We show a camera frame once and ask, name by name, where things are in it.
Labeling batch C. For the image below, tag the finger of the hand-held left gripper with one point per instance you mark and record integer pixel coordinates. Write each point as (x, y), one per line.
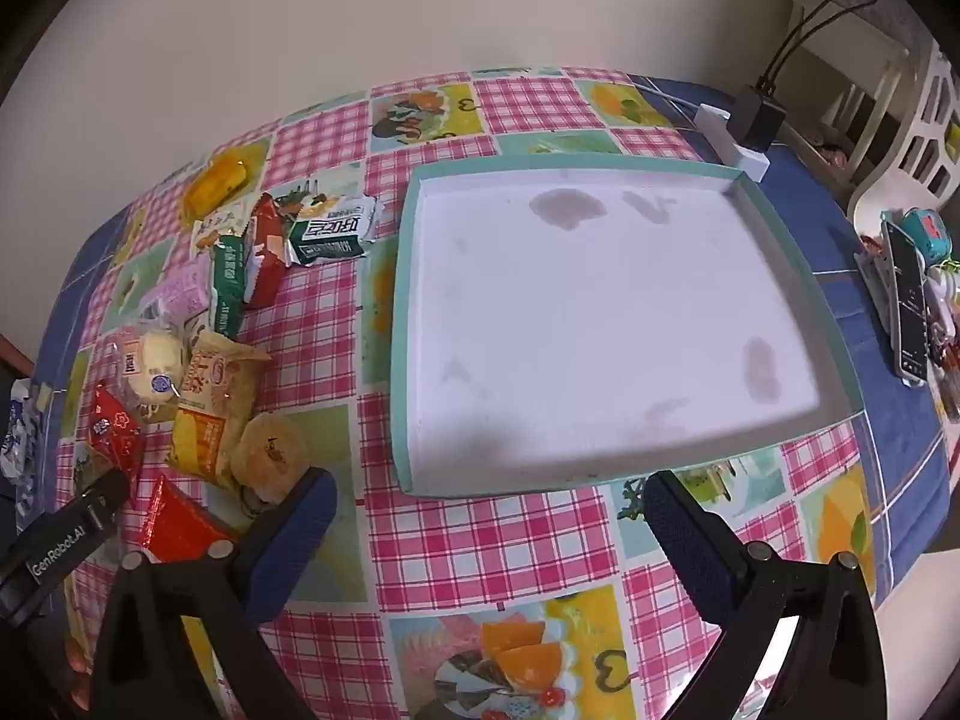
(105, 495)

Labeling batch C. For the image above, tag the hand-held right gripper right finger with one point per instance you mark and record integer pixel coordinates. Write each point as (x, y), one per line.
(682, 540)

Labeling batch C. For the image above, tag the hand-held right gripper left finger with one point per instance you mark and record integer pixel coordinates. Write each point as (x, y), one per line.
(300, 532)

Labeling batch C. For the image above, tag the red flower print snack packet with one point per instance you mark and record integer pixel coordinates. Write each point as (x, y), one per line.
(112, 427)

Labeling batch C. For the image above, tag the red orange snack packet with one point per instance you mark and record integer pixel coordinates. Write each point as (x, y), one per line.
(180, 525)

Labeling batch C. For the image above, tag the round pastry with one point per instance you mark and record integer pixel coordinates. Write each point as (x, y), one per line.
(270, 454)

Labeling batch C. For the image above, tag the yellow orange snack packet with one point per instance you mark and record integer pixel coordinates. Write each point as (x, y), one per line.
(210, 405)

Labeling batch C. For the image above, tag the round bun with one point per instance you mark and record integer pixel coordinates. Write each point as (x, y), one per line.
(154, 364)

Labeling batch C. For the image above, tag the pink snack packet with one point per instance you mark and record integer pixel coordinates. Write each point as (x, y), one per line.
(182, 296)

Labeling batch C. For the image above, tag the white tray with teal rim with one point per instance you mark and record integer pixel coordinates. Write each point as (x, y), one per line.
(600, 315)

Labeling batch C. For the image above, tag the dark green biscuit packet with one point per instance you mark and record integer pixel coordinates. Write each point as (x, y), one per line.
(229, 285)

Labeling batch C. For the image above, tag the red milk biscuit packet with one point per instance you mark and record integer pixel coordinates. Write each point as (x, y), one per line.
(266, 247)

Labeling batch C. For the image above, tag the white orange snack packet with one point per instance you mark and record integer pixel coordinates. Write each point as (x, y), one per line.
(214, 229)

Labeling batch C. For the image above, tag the green white biscuit packet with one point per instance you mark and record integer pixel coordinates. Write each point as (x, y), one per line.
(334, 229)

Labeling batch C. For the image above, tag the crumpled blue white packet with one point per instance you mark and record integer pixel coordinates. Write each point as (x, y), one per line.
(15, 427)

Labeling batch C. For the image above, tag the small pale yellow block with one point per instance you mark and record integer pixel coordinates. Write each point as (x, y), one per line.
(46, 395)

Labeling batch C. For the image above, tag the dark cabinet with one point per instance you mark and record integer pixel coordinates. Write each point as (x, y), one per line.
(6, 420)

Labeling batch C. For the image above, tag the pink checked printed tablecloth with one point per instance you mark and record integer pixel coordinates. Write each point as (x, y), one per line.
(487, 540)

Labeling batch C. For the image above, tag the black remote control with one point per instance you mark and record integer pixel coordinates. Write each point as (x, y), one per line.
(907, 307)

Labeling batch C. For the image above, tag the grey stand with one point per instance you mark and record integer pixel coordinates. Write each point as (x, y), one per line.
(874, 277)

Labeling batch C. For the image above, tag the clear yellow snack packet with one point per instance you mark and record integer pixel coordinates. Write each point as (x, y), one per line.
(214, 187)

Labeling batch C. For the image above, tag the white power strip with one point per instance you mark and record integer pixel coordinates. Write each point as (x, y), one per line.
(739, 154)

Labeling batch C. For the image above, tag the teal toy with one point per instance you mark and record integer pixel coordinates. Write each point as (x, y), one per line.
(926, 232)

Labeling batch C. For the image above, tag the black charger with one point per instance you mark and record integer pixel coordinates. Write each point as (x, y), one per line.
(757, 116)

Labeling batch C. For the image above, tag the white plastic chair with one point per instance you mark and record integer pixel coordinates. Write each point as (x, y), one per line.
(922, 127)

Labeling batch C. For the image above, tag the white side table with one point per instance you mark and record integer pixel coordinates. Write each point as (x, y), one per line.
(847, 52)

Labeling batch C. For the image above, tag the reddish brown wooden post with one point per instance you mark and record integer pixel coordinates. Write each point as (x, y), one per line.
(11, 352)

